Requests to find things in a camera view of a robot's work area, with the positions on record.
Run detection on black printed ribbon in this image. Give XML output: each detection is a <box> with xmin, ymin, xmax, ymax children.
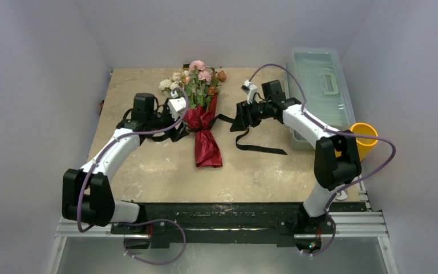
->
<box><xmin>151</xmin><ymin>113</ymin><xmax>289</xmax><ymax>156</ymax></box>

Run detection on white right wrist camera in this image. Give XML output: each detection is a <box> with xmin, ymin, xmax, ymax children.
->
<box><xmin>241</xmin><ymin>80</ymin><xmax>258</xmax><ymax>104</ymax></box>

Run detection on black table edge rail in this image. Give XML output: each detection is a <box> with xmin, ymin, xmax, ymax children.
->
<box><xmin>71</xmin><ymin>202</ymin><xmax>368</xmax><ymax>249</ymax></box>

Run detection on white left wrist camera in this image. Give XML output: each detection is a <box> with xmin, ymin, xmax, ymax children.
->
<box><xmin>167</xmin><ymin>97</ymin><xmax>188</xmax><ymax>120</ymax></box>

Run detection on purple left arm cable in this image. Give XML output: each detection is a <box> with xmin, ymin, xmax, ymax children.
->
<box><xmin>76</xmin><ymin>87</ymin><xmax>190</xmax><ymax>266</ymax></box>

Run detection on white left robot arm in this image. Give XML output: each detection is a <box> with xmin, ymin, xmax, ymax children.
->
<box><xmin>62</xmin><ymin>88</ymin><xmax>189</xmax><ymax>233</ymax></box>

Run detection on red handled pliers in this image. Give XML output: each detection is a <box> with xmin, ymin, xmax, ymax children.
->
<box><xmin>335</xmin><ymin>190</ymin><xmax>348</xmax><ymax>201</ymax></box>

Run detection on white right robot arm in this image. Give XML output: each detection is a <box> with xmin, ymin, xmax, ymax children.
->
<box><xmin>230</xmin><ymin>80</ymin><xmax>362</xmax><ymax>232</ymax></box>

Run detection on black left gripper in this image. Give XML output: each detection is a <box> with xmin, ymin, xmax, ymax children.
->
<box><xmin>148</xmin><ymin>99</ymin><xmax>190</xmax><ymax>142</ymax></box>

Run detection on yellow cylinder vase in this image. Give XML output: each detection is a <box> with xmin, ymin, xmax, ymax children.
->
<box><xmin>350</xmin><ymin>122</ymin><xmax>378</xmax><ymax>161</ymax></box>

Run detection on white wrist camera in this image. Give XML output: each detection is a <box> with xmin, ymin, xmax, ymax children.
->
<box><xmin>167</xmin><ymin>97</ymin><xmax>188</xmax><ymax>120</ymax></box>
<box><xmin>241</xmin><ymin>80</ymin><xmax>258</xmax><ymax>104</ymax></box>

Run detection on aluminium frame rail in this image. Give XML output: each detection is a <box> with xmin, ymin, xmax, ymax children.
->
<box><xmin>55</xmin><ymin>211</ymin><xmax>390</xmax><ymax>239</ymax></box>

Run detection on red paper flower bouquet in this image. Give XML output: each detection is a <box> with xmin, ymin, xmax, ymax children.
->
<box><xmin>158</xmin><ymin>60</ymin><xmax>228</xmax><ymax>168</ymax></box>

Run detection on clear plastic storage box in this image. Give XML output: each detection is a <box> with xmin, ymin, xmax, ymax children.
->
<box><xmin>286</xmin><ymin>47</ymin><xmax>356</xmax><ymax>130</ymax></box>

